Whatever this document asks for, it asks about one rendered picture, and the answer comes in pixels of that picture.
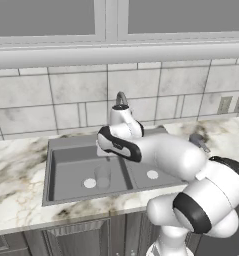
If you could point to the grey curved tap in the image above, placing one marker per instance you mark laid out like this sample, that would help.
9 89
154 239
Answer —
121 97

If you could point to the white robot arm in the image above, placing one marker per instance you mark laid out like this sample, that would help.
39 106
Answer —
177 160

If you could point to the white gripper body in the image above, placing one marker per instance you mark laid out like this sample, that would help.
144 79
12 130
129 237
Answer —
103 152

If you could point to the dark grey cupboard door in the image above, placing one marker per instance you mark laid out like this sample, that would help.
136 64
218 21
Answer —
137 233
77 240

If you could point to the dark grey drawer front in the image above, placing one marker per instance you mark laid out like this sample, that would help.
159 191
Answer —
7 246

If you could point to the grey double basin sink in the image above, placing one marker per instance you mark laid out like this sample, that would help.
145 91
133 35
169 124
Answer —
74 166

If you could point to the grey framed window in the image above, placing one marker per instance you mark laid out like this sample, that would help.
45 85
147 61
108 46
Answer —
117 20

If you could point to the clear drinking glass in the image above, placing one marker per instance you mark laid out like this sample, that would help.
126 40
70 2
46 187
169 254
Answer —
102 176

